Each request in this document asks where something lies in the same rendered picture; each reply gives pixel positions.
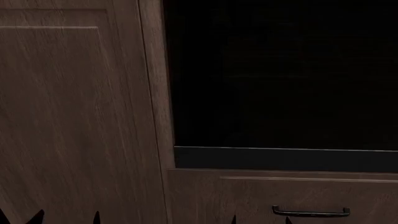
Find brown wooden drawer front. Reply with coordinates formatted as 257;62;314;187
165;167;398;224

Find black metal drawer handle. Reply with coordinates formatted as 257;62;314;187
272;205;351;218

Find brown wooden cabinet frame post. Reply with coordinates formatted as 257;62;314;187
137;0;177;170

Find black built-in oven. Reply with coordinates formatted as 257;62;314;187
162;0;398;174

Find tall brown wooden cabinet door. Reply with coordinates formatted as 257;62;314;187
0;0;169;224

